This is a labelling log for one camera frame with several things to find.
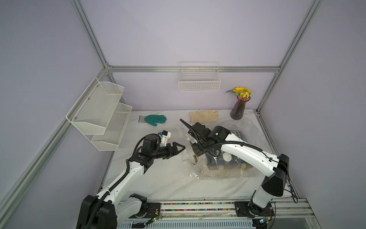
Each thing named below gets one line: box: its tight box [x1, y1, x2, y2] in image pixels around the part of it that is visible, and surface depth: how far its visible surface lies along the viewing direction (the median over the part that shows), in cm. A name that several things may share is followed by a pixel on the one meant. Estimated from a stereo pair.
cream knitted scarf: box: [199, 163, 255, 179], surface depth 80 cm
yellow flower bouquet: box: [224, 86, 254, 101], surface depth 101 cm
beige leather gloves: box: [188, 108, 219, 124], surface depth 118 cm
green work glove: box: [138, 114, 167, 127], surface depth 116 cm
